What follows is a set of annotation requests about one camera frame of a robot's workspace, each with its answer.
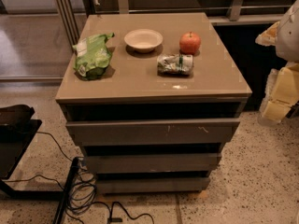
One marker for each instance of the green chip bag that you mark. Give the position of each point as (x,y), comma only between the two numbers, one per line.
(92,56)

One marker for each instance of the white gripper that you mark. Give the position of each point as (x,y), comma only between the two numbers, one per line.
(289,37)

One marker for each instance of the black chair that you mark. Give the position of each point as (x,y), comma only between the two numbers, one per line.
(17,130)

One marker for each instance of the metal railing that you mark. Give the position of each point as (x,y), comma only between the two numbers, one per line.
(222,12)

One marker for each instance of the black power strip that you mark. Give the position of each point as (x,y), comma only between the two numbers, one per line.
(59,215)

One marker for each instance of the white paper bowl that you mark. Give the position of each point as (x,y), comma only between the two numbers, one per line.
(143,40)

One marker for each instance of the crushed green white can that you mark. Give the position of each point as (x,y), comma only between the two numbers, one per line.
(176,64)

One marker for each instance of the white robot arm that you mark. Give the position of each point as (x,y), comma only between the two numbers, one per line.
(287,40)

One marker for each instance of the grey drawer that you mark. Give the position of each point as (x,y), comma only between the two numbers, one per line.
(152,132)
(153,163)
(153,185)

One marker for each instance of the red apple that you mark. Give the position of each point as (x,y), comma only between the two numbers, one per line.
(189,43)

